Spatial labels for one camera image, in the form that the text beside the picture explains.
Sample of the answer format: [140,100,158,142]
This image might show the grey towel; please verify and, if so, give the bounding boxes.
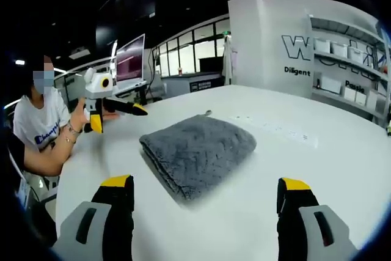
[139,109,257,202]

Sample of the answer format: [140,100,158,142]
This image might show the person's left hand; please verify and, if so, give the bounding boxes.
[70,98,91,132]

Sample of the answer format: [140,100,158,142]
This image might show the computer monitor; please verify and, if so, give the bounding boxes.
[115,33,146,91]

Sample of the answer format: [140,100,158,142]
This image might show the person's dark trousers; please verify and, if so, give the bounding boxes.
[27,203,59,249]

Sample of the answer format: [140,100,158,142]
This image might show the person's white t-shirt torso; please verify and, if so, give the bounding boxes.
[12,86,71,152]

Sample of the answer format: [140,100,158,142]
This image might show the black counter cabinet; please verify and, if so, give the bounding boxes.
[161,73,225,97]

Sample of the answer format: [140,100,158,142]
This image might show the hanging white garment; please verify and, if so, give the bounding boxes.
[222,34,238,86]

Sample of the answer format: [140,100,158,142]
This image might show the wide white storage box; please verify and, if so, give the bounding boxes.
[320,76,342,94]

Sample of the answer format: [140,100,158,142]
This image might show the grey metal shelf unit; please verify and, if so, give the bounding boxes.
[307,13,391,128]

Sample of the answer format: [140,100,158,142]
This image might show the wrist bracelet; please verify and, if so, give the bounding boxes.
[65,121,84,136]

